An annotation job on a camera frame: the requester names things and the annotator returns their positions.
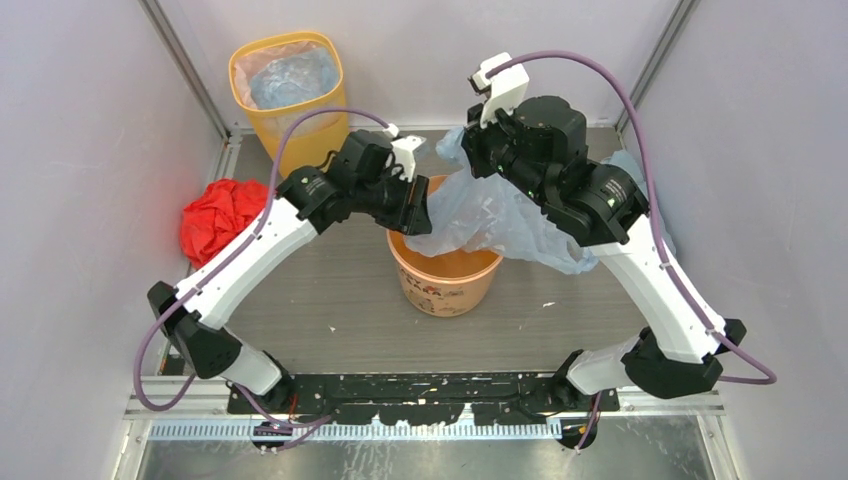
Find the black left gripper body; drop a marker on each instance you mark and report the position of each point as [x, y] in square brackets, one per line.
[397, 202]

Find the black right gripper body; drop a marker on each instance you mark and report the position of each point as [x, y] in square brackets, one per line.
[492, 148]

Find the light blue trash bag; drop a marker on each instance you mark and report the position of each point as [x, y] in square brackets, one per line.
[471, 214]

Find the orange round trash bin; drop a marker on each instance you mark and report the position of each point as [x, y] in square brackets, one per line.
[447, 285]

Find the yellow mesh trash bin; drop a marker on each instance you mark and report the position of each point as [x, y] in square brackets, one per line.
[314, 137]

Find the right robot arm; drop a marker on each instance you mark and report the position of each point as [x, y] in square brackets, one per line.
[540, 148]

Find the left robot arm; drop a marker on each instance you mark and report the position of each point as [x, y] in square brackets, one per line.
[370, 174]

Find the blue bag inside yellow bin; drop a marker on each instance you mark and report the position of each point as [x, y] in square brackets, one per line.
[295, 79]

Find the red crumpled trash bag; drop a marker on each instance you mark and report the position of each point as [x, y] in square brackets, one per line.
[219, 215]

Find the folded blue bag in corner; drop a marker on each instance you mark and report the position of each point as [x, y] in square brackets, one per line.
[624, 160]

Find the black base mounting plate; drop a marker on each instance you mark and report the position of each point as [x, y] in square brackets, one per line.
[493, 398]

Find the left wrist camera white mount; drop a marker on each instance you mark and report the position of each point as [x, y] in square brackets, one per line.
[405, 151]

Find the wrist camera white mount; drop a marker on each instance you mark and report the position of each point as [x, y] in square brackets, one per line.
[504, 90]
[405, 151]

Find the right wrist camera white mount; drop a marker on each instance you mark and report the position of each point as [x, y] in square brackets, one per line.
[504, 90]

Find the right aluminium frame post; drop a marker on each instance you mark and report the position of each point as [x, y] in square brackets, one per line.
[673, 29]

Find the aluminium frame post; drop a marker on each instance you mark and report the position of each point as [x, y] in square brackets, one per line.
[174, 46]
[673, 29]

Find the left aluminium frame post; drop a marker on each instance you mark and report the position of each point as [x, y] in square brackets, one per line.
[174, 46]

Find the slotted white cable duct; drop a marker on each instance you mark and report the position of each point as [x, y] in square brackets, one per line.
[243, 429]

